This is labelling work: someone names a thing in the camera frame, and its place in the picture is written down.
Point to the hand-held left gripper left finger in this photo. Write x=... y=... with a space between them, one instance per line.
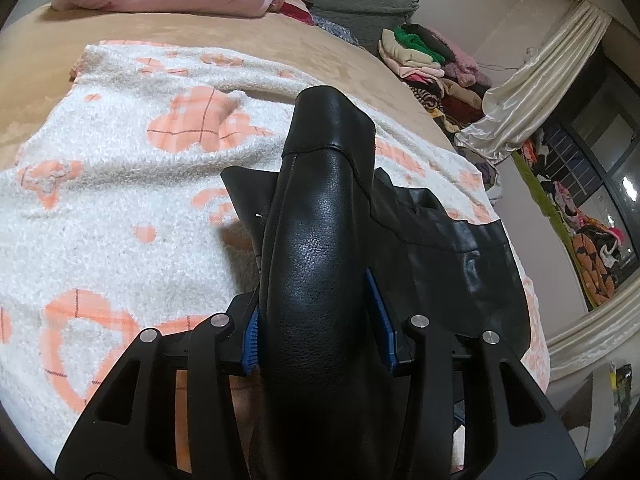
x=250 y=345

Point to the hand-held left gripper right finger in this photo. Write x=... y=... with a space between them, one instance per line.
x=382 y=325

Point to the black leather jacket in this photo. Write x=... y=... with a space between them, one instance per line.
x=320 y=260

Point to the colourful clothes heap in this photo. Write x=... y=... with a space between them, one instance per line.
x=590 y=245

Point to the pile of folded clothes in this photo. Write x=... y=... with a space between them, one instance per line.
x=430 y=70

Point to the white blanket with orange prints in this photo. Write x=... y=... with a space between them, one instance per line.
x=125 y=200

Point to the cream satin curtain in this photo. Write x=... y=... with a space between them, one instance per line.
x=530 y=100

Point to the dark framed window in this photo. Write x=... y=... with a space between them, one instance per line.
x=600 y=145

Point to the red and blue patterned cloth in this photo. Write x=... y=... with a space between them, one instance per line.
x=325 y=25

